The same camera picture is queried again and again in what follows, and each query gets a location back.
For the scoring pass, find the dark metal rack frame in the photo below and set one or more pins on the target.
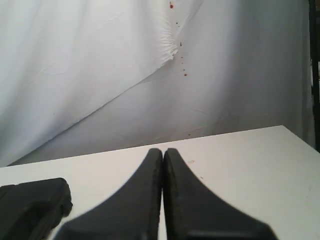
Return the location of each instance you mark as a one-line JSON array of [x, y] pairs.
[[315, 90]]

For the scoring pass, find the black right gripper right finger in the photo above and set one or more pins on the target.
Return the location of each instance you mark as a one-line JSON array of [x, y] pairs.
[[193, 212]]

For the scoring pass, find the black plastic tool case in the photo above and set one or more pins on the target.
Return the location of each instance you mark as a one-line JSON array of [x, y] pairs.
[[30, 210]]

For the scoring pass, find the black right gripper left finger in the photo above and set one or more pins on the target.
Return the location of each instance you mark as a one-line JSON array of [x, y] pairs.
[[131, 213]]

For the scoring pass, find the white backdrop cloth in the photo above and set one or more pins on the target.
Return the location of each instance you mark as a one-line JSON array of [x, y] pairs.
[[86, 76]]

